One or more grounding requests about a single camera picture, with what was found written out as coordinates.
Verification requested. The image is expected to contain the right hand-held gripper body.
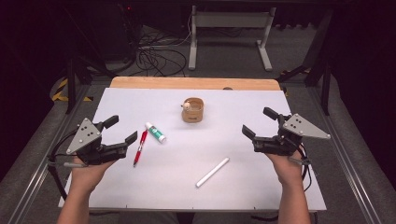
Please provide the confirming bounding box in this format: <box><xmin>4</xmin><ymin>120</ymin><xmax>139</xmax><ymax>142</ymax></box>
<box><xmin>252</xmin><ymin>113</ymin><xmax>332</xmax><ymax>157</ymax></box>

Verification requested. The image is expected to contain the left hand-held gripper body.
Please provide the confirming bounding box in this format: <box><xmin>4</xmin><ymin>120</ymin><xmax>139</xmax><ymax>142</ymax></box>
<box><xmin>65</xmin><ymin>117</ymin><xmax>129</xmax><ymax>166</ymax></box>

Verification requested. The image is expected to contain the red pen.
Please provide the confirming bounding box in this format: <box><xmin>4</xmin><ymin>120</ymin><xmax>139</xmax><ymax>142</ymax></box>
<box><xmin>133</xmin><ymin>129</ymin><xmax>149</xmax><ymax>168</ymax></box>

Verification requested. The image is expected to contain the white green glue stick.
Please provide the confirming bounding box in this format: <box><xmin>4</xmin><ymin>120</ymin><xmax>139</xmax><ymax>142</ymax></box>
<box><xmin>144</xmin><ymin>121</ymin><xmax>167</xmax><ymax>145</ymax></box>

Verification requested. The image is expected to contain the white marker pen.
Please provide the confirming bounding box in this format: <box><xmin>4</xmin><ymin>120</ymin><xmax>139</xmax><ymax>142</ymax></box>
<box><xmin>195</xmin><ymin>157</ymin><xmax>231</xmax><ymax>189</ymax></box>

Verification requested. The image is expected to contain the wooden pen holder with bear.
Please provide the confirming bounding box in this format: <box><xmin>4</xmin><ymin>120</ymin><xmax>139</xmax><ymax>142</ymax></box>
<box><xmin>180</xmin><ymin>97</ymin><xmax>205</xmax><ymax>124</ymax></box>

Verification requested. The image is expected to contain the person's left hand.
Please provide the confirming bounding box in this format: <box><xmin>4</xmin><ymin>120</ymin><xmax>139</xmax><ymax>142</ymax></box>
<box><xmin>70</xmin><ymin>155</ymin><xmax>117</xmax><ymax>196</ymax></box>

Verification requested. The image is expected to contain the person's right hand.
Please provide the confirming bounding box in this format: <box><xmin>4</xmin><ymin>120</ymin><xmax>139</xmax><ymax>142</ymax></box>
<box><xmin>265</xmin><ymin>148</ymin><xmax>304</xmax><ymax>188</ymax></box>

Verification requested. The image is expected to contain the white table cover sheet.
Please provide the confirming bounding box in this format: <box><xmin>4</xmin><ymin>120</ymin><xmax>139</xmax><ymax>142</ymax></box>
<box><xmin>58</xmin><ymin>87</ymin><xmax>327</xmax><ymax>213</ymax></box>

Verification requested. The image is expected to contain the black metal stand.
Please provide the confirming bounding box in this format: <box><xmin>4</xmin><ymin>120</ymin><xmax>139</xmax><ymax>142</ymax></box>
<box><xmin>276</xmin><ymin>8</ymin><xmax>332</xmax><ymax>117</ymax></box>
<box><xmin>62</xmin><ymin>6</ymin><xmax>120</xmax><ymax>115</ymax></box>

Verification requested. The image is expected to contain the yellow black hazard tape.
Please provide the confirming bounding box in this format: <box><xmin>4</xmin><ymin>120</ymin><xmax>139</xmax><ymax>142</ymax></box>
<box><xmin>50</xmin><ymin>77</ymin><xmax>94</xmax><ymax>103</ymax></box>

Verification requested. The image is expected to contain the wooden table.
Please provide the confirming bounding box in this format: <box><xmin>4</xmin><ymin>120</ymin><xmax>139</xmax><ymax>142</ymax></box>
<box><xmin>109</xmin><ymin>76</ymin><xmax>281</xmax><ymax>91</ymax></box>

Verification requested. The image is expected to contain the black equipment box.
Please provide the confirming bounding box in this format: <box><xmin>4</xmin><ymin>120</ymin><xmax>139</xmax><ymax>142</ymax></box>
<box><xmin>102</xmin><ymin>2</ymin><xmax>142</xmax><ymax>63</ymax></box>

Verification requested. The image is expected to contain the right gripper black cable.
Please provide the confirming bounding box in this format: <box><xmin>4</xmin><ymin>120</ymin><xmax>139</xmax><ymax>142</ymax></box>
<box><xmin>288</xmin><ymin>143</ymin><xmax>314</xmax><ymax>192</ymax></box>

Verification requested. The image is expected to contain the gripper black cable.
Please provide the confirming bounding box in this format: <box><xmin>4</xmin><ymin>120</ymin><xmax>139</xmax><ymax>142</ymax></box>
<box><xmin>288</xmin><ymin>143</ymin><xmax>314</xmax><ymax>192</ymax></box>
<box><xmin>46</xmin><ymin>129</ymin><xmax>89</xmax><ymax>202</ymax></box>

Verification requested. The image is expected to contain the aluminium floor rail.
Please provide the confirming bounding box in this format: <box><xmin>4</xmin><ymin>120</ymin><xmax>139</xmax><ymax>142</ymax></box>
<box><xmin>6</xmin><ymin>83</ymin><xmax>94</xmax><ymax>224</ymax></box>
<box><xmin>306</xmin><ymin>86</ymin><xmax>379</xmax><ymax>224</ymax></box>

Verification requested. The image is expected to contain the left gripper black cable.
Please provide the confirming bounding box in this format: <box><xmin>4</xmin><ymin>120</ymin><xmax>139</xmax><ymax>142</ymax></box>
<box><xmin>46</xmin><ymin>129</ymin><xmax>89</xmax><ymax>202</ymax></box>

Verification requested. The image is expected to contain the tangle of black floor cables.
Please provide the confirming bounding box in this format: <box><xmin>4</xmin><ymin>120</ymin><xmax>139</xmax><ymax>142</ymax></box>
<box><xmin>129</xmin><ymin>27</ymin><xmax>189</xmax><ymax>78</ymax></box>

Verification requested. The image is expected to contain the grey metal stand frame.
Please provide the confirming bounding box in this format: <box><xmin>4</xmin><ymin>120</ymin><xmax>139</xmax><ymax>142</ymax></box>
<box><xmin>188</xmin><ymin>4</ymin><xmax>277</xmax><ymax>73</ymax></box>

